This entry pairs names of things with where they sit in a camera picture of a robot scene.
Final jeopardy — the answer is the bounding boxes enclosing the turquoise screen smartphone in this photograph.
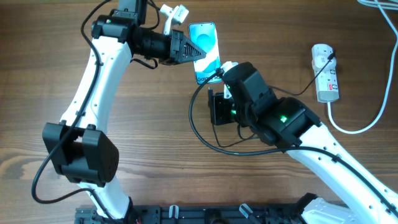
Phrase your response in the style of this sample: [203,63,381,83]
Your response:
[188,22,221,85]

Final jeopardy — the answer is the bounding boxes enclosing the white power strip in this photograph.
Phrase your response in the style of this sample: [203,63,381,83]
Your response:
[312,44,340,103]

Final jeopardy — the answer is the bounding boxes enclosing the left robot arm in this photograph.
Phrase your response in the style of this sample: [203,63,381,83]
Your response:
[42,1,206,223]

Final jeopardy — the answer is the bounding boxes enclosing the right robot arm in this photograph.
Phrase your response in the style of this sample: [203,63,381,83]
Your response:
[211,62,397,223]

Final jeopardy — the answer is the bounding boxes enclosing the white charger adapter plug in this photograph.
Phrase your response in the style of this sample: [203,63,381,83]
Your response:
[312,53,336,70]

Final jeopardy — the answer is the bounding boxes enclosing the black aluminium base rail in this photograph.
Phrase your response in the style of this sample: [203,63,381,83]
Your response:
[74,204,305,224]

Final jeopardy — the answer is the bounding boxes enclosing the white power strip cord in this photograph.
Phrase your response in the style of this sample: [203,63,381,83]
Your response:
[326,0,398,135]

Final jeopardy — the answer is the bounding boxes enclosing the white cables at corner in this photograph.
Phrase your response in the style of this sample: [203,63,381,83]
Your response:
[356,0,398,11]

